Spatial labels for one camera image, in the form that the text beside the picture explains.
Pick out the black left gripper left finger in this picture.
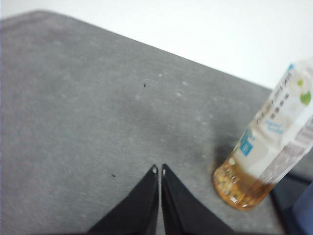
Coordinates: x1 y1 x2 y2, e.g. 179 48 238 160
87 164 159 235

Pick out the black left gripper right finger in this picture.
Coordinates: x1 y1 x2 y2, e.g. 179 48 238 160
160 163 236 235

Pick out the blue ribbed cup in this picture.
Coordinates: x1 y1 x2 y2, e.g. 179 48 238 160
292 180 313 235

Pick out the dark blue tray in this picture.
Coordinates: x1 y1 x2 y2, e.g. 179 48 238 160
270 171 313 235

